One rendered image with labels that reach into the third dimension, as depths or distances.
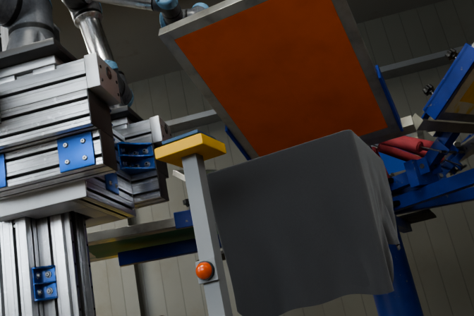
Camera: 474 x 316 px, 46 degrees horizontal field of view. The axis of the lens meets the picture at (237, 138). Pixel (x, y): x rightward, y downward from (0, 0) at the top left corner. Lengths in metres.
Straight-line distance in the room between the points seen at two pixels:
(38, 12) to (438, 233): 5.01
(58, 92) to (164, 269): 4.87
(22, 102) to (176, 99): 5.14
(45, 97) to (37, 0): 0.30
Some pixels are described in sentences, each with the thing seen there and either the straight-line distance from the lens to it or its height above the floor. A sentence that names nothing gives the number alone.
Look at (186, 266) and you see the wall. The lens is 6.10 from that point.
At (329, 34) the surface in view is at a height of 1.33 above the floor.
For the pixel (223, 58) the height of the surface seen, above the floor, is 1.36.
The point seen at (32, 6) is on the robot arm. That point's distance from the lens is 1.58.
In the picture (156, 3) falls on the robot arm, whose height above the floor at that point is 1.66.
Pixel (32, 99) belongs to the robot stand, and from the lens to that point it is 1.44.
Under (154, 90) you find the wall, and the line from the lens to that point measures 6.66.
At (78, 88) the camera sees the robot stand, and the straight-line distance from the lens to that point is 1.40.
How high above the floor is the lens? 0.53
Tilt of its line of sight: 18 degrees up
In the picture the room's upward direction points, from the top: 12 degrees counter-clockwise
